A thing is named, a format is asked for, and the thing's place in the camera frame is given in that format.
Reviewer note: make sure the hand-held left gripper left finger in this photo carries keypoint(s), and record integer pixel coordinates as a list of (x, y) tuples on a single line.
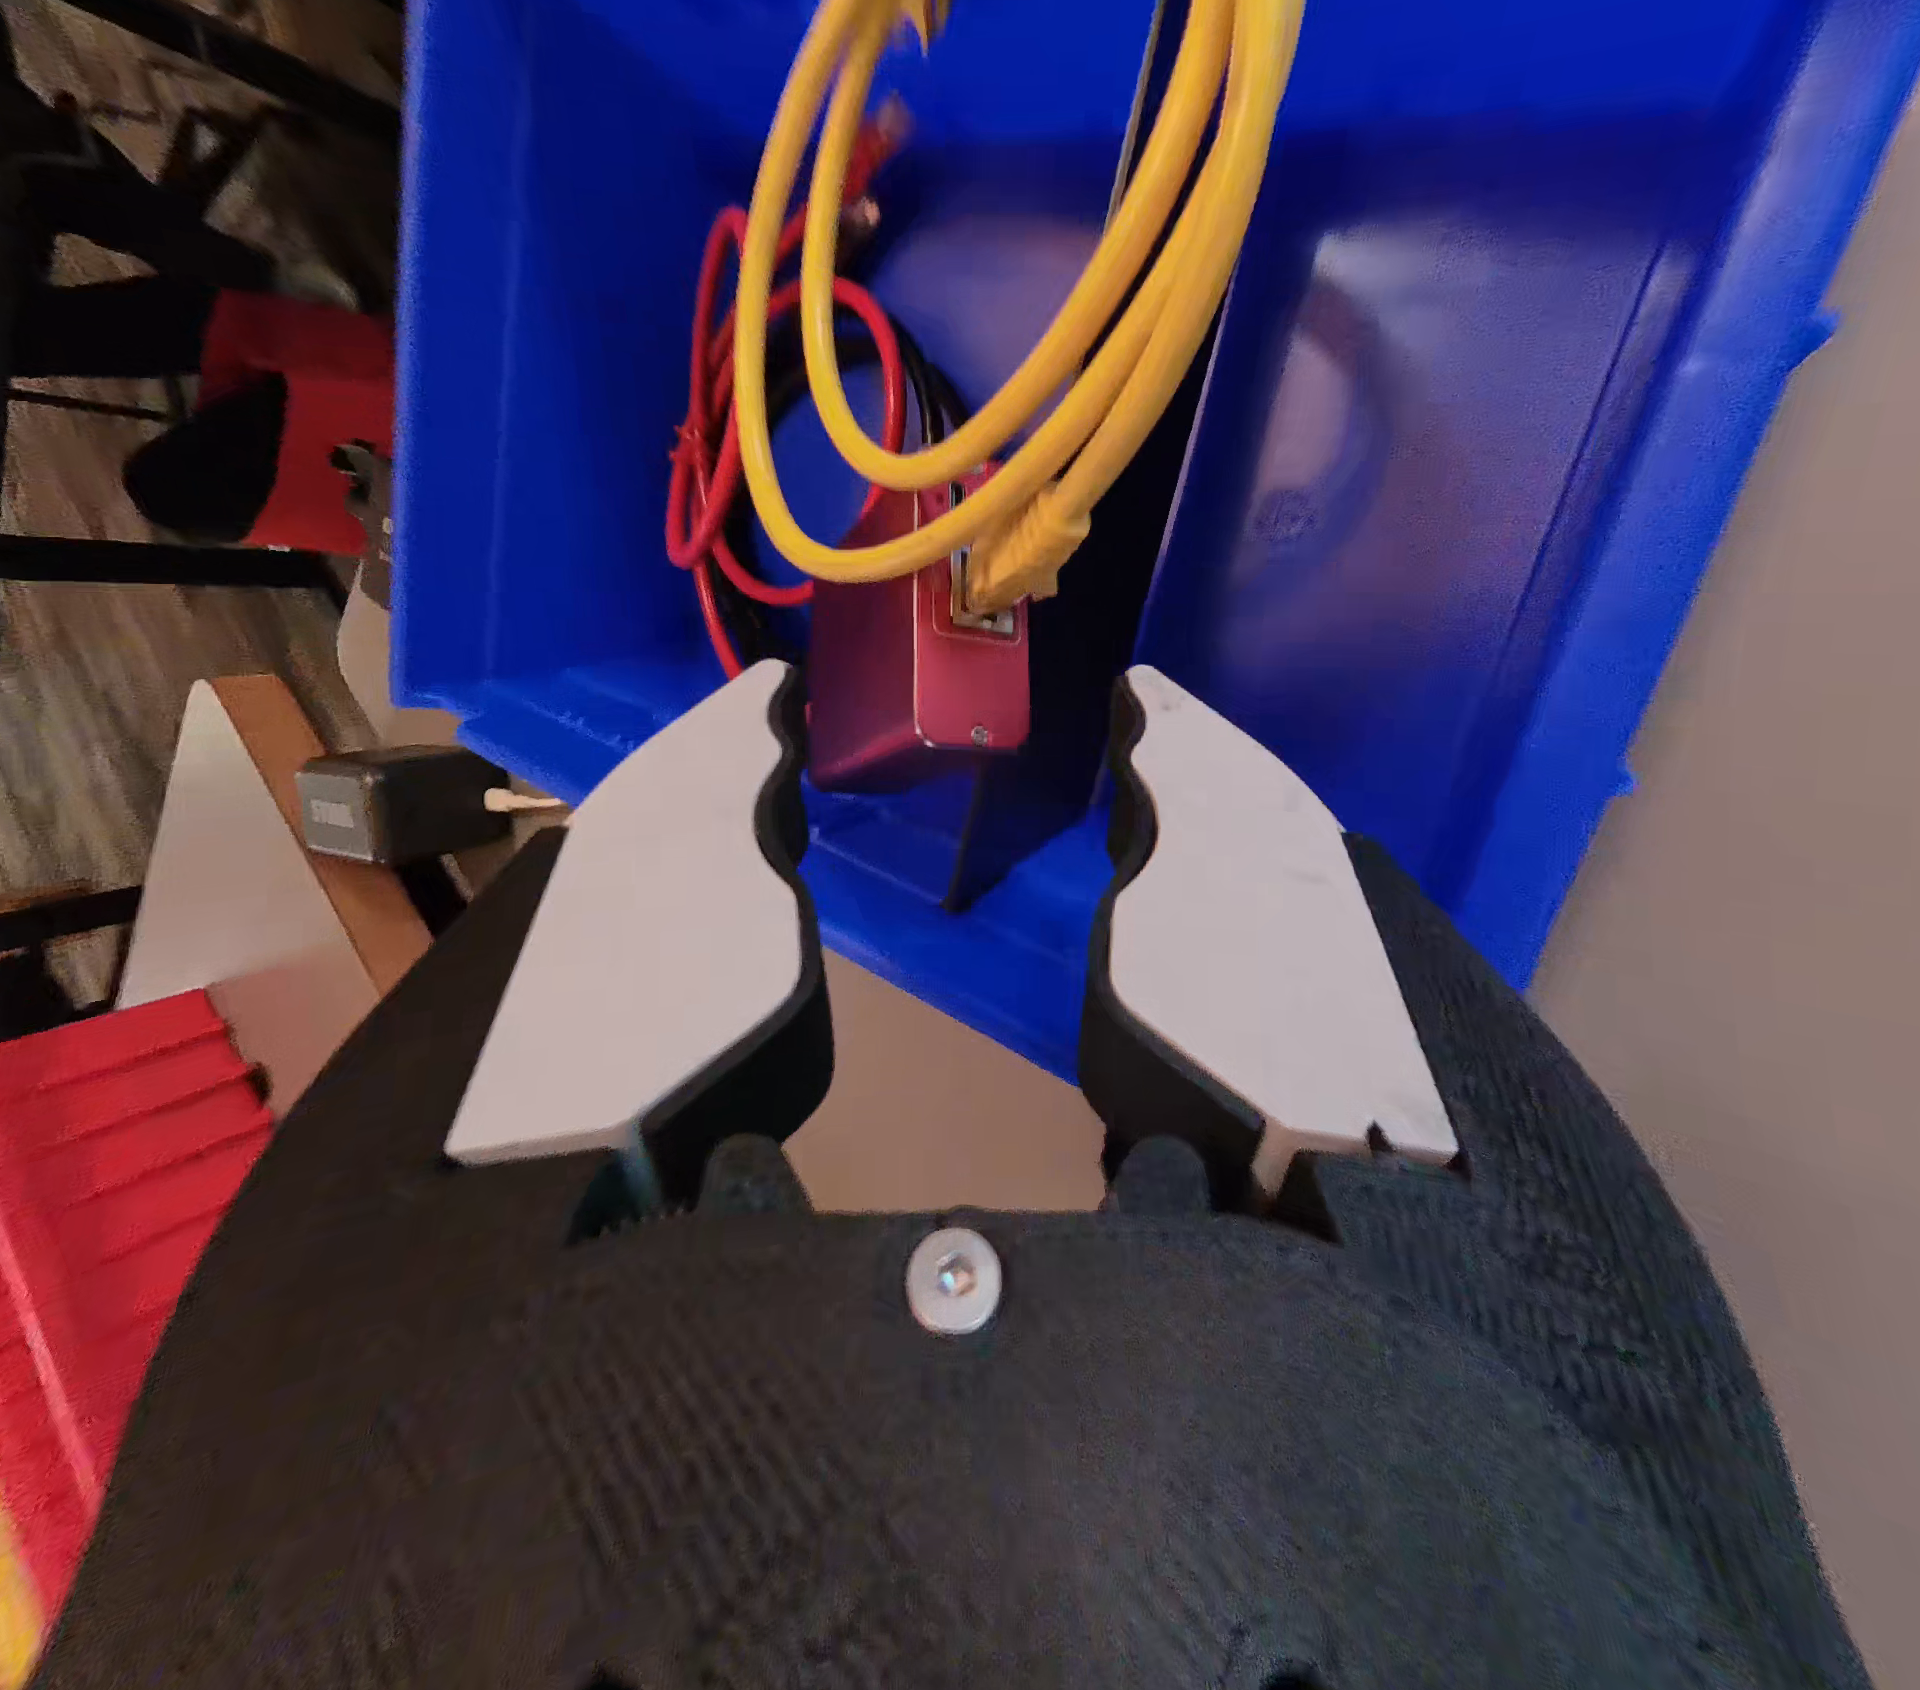
[(661, 954)]

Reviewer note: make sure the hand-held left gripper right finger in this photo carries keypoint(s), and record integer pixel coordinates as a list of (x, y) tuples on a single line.
[(1274, 954)]

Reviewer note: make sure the red ethernet switch box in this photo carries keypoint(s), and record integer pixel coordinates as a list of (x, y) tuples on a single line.
[(884, 670)]

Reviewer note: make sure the blue plastic bin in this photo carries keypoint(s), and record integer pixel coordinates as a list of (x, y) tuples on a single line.
[(1501, 221)]

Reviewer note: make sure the grey power adapter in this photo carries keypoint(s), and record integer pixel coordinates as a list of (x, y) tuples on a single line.
[(374, 804)]

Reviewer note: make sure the red plastic bin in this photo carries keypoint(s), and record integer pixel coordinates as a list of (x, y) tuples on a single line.
[(105, 1270)]

